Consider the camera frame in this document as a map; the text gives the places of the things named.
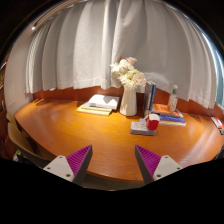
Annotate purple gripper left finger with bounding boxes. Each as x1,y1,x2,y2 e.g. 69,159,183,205
44,145,93,185

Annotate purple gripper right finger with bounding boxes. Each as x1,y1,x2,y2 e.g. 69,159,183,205
135,145,182,184

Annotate white power strip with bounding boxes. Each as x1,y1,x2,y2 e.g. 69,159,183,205
130,122,156,136

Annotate blue flat book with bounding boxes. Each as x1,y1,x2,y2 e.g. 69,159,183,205
160,115,186,126

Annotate orange flat book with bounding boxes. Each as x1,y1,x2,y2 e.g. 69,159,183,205
152,104,183,117

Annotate wooden chair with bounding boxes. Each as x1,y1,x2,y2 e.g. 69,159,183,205
6,112,53,168

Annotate yellow-edged book underneath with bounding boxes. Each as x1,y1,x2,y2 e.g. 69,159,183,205
77,103,112,116

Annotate white ceramic vase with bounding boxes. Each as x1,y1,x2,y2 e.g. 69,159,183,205
120,86,137,116

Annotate clear plastic bottle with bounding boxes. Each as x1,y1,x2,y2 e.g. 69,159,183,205
168,85,178,111

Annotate white book on top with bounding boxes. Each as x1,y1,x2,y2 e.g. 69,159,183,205
88,94,119,110

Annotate grey upright book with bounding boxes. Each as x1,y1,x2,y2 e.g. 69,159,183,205
143,82,153,117

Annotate red object at right edge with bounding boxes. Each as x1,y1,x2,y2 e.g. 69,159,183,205
211,117,223,130

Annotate blue upright book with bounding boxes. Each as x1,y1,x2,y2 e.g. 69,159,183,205
149,83,156,113

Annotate white flower bouquet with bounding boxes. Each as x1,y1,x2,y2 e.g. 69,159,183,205
111,57,146,90

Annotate white curtain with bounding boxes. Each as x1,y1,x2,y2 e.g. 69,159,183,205
25,0,217,108

